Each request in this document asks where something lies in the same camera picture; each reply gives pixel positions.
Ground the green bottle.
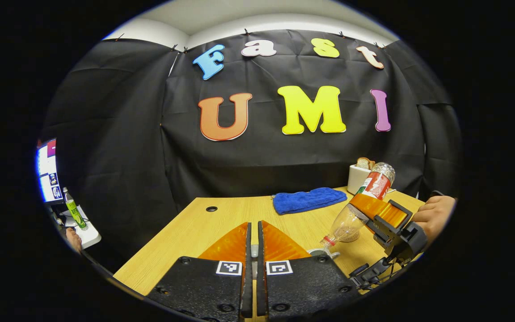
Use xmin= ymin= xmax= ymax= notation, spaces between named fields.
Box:
xmin=63 ymin=187 xmax=87 ymax=230

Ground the blue towel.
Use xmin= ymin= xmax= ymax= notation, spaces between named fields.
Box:
xmin=273 ymin=187 xmax=348 ymax=216

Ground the white ceramic teacup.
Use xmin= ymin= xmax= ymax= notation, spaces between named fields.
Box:
xmin=308 ymin=248 xmax=341 ymax=261

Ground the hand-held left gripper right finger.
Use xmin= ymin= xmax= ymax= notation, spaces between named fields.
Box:
xmin=257 ymin=220 xmax=361 ymax=320

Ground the white toaster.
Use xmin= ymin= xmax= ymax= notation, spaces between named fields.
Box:
xmin=347 ymin=164 xmax=372 ymax=195

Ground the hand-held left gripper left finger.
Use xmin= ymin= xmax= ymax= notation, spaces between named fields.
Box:
xmin=147 ymin=222 xmax=253 ymax=322

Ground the clear plastic water bottle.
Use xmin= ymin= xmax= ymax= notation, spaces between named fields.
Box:
xmin=320 ymin=162 xmax=396 ymax=247

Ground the computer monitor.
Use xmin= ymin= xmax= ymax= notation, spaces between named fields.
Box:
xmin=36 ymin=138 xmax=65 ymax=204

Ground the white side desk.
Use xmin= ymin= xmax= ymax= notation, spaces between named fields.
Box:
xmin=59 ymin=206 xmax=102 ymax=249

